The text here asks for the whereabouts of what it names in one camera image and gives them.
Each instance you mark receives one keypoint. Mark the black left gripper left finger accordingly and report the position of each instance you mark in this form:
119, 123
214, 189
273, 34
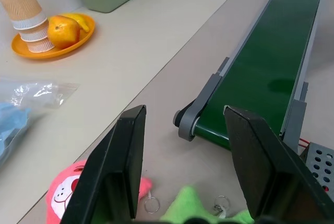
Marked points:
117, 166

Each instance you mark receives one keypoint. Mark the clear plastic bag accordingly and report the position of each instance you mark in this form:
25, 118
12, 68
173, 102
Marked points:
23, 104

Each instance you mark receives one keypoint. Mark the orange pear-shaped fruit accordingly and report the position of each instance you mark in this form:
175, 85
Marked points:
64, 32

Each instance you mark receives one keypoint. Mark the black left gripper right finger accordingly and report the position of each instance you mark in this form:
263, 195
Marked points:
266, 166

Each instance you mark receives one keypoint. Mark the green conveyor belt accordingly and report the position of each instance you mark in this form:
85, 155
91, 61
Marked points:
261, 62

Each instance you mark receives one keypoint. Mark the green plush toy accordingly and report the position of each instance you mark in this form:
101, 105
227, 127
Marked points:
188, 203

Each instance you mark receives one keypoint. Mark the pink plush toy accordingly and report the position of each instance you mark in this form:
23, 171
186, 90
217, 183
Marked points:
62, 190

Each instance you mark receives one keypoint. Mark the orange plastic plate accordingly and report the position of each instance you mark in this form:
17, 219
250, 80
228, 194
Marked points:
78, 42

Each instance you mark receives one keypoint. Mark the brown ribbed paper cup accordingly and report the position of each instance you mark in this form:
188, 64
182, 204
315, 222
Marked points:
18, 2

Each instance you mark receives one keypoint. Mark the grey perforated metal box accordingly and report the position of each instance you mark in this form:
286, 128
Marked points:
321, 164

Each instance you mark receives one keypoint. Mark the yellow banana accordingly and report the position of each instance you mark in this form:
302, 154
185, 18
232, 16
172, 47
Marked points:
82, 20

